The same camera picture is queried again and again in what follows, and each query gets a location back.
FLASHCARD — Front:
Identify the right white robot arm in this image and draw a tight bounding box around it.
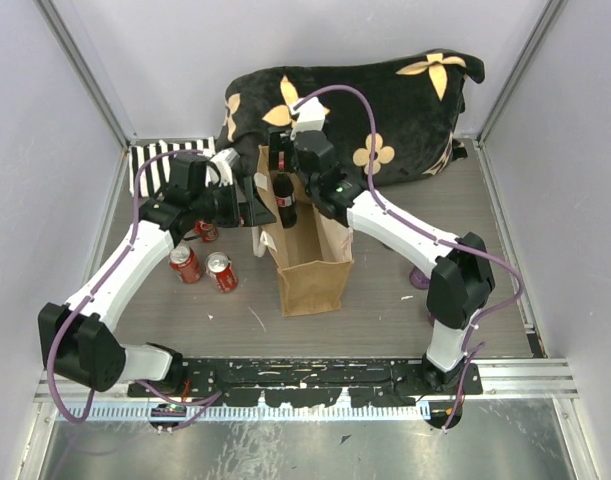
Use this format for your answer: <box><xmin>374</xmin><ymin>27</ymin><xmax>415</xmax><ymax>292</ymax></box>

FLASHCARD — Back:
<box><xmin>268</xmin><ymin>127</ymin><xmax>495</xmax><ymax>394</ymax></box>

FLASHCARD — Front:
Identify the glass cola bottle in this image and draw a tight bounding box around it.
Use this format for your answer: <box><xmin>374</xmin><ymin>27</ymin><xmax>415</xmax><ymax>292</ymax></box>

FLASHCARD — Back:
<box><xmin>272</xmin><ymin>151</ymin><xmax>297</xmax><ymax>229</ymax></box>

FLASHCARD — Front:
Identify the purple cable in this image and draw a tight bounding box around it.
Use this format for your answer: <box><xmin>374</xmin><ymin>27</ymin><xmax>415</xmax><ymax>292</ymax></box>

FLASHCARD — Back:
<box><xmin>289</xmin><ymin>85</ymin><xmax>524</xmax><ymax>434</ymax></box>
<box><xmin>45</xmin><ymin>148</ymin><xmax>231</xmax><ymax>434</ymax></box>

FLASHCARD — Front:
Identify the red cola can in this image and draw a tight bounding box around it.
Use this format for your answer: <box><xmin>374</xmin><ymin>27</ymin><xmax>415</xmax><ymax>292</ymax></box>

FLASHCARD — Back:
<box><xmin>193</xmin><ymin>221</ymin><xmax>219</xmax><ymax>243</ymax></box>
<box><xmin>169</xmin><ymin>244</ymin><xmax>201</xmax><ymax>284</ymax></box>
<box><xmin>205</xmin><ymin>252</ymin><xmax>238</xmax><ymax>293</ymax></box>

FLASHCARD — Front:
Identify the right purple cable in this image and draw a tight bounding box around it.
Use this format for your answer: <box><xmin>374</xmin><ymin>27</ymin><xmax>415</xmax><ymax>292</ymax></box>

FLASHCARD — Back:
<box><xmin>289</xmin><ymin>85</ymin><xmax>524</xmax><ymax>434</ymax></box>

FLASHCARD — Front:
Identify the black white striped cloth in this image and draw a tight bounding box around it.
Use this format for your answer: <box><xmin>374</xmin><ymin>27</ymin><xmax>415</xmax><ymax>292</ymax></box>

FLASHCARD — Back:
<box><xmin>127</xmin><ymin>136</ymin><xmax>215</xmax><ymax>198</ymax></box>

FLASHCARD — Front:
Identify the black flower-pattern pillow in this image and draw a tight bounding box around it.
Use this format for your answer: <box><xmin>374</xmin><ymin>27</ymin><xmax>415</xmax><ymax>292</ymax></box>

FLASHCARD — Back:
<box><xmin>215</xmin><ymin>49</ymin><xmax>486</xmax><ymax>187</ymax></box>

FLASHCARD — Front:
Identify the red cola can left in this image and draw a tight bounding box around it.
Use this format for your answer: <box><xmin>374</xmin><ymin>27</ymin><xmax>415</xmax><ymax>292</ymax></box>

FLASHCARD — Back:
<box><xmin>169</xmin><ymin>244</ymin><xmax>201</xmax><ymax>284</ymax></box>

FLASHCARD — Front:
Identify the red cola can back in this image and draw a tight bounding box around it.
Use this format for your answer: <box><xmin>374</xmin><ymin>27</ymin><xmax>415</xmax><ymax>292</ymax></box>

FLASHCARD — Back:
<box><xmin>193</xmin><ymin>221</ymin><xmax>219</xmax><ymax>243</ymax></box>

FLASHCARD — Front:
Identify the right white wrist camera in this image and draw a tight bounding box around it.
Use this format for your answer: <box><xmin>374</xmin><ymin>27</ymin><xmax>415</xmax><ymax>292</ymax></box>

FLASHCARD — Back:
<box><xmin>289</xmin><ymin>97</ymin><xmax>326</xmax><ymax>141</ymax></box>

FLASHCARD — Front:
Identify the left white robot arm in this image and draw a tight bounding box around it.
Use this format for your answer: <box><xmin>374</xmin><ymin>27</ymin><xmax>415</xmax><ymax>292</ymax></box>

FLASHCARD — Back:
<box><xmin>38</xmin><ymin>149</ymin><xmax>276</xmax><ymax>396</ymax></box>

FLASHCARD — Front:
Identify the aluminium rail frame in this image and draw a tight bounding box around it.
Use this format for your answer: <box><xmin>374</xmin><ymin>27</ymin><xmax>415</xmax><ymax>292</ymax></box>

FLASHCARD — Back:
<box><xmin>32</xmin><ymin>359</ymin><xmax>581</xmax><ymax>421</ymax></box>

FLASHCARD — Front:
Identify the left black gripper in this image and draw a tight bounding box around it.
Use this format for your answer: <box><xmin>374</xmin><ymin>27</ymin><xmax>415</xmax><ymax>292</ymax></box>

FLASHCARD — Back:
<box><xmin>193</xmin><ymin>176</ymin><xmax>277</xmax><ymax>228</ymax></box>

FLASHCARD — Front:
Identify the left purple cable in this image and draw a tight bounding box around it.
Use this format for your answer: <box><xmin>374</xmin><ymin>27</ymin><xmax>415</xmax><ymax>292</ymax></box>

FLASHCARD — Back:
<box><xmin>45</xmin><ymin>148</ymin><xmax>231</xmax><ymax>434</ymax></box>

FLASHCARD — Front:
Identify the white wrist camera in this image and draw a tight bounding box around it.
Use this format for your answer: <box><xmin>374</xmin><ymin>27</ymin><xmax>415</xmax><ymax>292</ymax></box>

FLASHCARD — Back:
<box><xmin>289</xmin><ymin>97</ymin><xmax>326</xmax><ymax>141</ymax></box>
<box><xmin>205</xmin><ymin>148</ymin><xmax>239</xmax><ymax>187</ymax></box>

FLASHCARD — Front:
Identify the brown jute canvas bag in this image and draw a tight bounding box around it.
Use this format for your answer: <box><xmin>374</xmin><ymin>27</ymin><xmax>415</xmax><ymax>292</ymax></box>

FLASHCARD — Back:
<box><xmin>254</xmin><ymin>174</ymin><xmax>354</xmax><ymax>317</ymax></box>

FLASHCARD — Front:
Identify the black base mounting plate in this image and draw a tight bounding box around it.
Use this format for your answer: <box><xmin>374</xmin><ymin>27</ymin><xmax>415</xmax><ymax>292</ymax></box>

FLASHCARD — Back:
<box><xmin>127</xmin><ymin>357</ymin><xmax>481</xmax><ymax>409</ymax></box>

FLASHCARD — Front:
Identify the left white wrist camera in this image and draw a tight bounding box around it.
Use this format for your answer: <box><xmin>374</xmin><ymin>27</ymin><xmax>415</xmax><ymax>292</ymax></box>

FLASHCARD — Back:
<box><xmin>205</xmin><ymin>148</ymin><xmax>239</xmax><ymax>187</ymax></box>

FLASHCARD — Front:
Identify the red cola can right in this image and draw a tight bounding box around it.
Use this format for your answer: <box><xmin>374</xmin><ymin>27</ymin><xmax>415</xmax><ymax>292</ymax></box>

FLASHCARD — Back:
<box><xmin>205</xmin><ymin>252</ymin><xmax>238</xmax><ymax>293</ymax></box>

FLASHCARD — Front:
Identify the purple grape can middle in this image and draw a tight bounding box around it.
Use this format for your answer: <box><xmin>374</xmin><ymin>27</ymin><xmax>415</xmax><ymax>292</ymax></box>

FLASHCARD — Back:
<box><xmin>409</xmin><ymin>267</ymin><xmax>430</xmax><ymax>290</ymax></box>

